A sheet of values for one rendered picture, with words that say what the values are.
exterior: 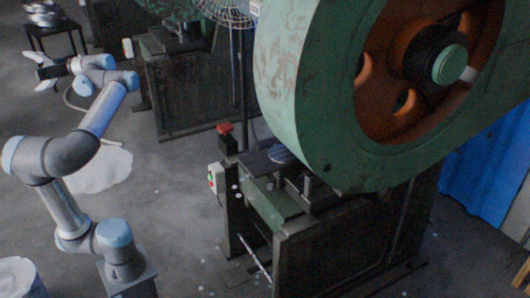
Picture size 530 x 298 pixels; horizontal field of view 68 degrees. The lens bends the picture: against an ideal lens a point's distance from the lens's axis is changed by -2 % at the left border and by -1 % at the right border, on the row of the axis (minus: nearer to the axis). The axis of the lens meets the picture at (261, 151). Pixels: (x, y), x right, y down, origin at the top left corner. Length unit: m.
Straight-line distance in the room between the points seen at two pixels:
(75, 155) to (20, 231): 1.54
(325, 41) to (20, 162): 0.90
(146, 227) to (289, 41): 1.82
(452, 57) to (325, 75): 0.32
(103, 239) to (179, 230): 0.95
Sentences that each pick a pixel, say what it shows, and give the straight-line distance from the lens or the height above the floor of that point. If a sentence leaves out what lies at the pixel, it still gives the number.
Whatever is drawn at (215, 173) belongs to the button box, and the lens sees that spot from 1.76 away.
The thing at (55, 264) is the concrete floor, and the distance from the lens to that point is 2.45.
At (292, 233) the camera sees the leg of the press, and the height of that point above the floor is 0.64.
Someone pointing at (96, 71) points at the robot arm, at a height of 1.13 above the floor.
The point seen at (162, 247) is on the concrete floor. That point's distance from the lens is 2.33.
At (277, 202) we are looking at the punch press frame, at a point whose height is 0.64.
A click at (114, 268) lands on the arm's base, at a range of 1.61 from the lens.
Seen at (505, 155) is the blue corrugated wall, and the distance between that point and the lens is 2.46.
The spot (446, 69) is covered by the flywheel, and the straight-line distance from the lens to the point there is 1.04.
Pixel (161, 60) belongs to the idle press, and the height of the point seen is 0.62.
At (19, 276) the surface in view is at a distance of 2.10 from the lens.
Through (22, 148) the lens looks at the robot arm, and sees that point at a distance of 1.29.
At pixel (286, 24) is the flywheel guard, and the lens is 0.85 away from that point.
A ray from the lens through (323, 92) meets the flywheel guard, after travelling 0.88.
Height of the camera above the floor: 1.72
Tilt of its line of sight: 36 degrees down
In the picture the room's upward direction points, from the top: straight up
